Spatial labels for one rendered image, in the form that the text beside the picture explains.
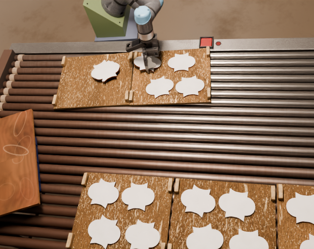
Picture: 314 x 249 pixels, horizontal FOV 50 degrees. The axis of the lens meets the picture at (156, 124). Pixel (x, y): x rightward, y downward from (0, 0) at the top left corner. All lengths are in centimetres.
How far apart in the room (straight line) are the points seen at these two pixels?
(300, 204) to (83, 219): 89
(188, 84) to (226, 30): 163
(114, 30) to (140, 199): 107
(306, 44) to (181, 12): 180
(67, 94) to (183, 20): 184
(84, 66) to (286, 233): 131
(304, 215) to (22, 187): 116
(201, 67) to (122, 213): 84
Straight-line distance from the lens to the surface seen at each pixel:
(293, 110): 170
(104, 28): 213
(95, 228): 151
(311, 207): 149
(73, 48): 213
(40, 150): 179
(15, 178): 163
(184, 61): 184
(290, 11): 351
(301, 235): 146
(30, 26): 397
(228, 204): 145
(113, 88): 181
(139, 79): 181
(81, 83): 190
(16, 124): 178
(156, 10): 167
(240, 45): 193
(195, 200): 145
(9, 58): 224
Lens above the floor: 233
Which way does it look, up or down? 58 degrees down
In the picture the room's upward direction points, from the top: 18 degrees counter-clockwise
